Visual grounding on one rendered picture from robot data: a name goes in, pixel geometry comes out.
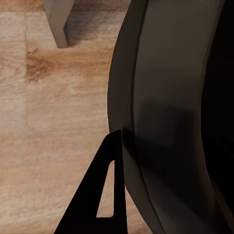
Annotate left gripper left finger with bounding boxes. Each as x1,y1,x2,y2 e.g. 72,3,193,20
54,130,128,234

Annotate cauldron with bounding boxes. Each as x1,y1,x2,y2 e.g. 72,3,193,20
107,0,234,234

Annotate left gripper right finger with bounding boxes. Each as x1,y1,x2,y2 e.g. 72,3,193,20
201,130,234,216

